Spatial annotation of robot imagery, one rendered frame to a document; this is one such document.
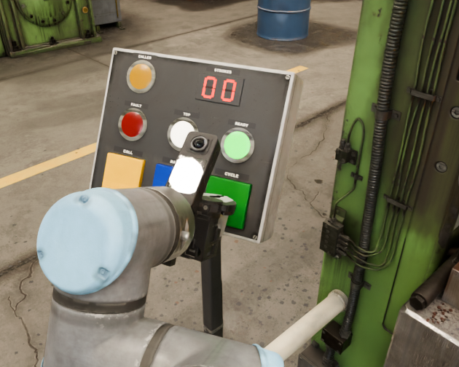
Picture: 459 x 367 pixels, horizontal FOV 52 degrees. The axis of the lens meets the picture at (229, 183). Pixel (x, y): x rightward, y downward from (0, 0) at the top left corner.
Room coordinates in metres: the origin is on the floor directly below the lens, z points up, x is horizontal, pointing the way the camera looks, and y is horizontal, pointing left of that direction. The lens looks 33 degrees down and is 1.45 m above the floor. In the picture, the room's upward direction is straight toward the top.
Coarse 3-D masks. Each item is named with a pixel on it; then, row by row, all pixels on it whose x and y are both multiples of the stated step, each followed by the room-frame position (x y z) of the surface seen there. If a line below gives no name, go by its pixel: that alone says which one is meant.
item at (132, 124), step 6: (126, 114) 0.76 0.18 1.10; (132, 114) 0.76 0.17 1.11; (138, 114) 0.75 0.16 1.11; (126, 120) 0.76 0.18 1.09; (132, 120) 0.75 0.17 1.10; (138, 120) 0.75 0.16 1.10; (126, 126) 0.75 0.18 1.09; (132, 126) 0.75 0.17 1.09; (138, 126) 0.74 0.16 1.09; (126, 132) 0.75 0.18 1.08; (132, 132) 0.74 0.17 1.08; (138, 132) 0.74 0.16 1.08
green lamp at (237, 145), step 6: (234, 132) 0.69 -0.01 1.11; (240, 132) 0.68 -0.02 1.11; (228, 138) 0.68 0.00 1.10; (234, 138) 0.68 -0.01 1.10; (240, 138) 0.68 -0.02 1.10; (246, 138) 0.67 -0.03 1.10; (228, 144) 0.68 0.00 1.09; (234, 144) 0.67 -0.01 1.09; (240, 144) 0.67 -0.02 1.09; (246, 144) 0.67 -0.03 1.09; (228, 150) 0.67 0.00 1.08; (234, 150) 0.67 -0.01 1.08; (240, 150) 0.67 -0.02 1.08; (246, 150) 0.66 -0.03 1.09; (234, 156) 0.66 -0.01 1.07; (240, 156) 0.66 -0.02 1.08
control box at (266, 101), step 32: (128, 64) 0.81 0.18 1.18; (160, 64) 0.79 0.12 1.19; (192, 64) 0.77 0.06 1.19; (224, 64) 0.75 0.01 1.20; (128, 96) 0.78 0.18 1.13; (160, 96) 0.76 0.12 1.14; (192, 96) 0.74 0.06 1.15; (224, 96) 0.72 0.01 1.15; (256, 96) 0.71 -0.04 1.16; (288, 96) 0.69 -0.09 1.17; (160, 128) 0.73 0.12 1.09; (224, 128) 0.70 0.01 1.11; (256, 128) 0.68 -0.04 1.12; (288, 128) 0.69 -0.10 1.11; (96, 160) 0.74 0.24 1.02; (160, 160) 0.70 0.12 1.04; (224, 160) 0.67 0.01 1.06; (256, 160) 0.65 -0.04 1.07; (256, 192) 0.62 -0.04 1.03; (256, 224) 0.60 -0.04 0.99
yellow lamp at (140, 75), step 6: (138, 66) 0.80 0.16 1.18; (144, 66) 0.79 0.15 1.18; (132, 72) 0.80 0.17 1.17; (138, 72) 0.79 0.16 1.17; (144, 72) 0.79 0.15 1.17; (150, 72) 0.79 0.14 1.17; (132, 78) 0.79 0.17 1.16; (138, 78) 0.79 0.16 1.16; (144, 78) 0.78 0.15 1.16; (150, 78) 0.78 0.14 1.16; (132, 84) 0.79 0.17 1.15; (138, 84) 0.78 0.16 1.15; (144, 84) 0.78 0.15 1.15
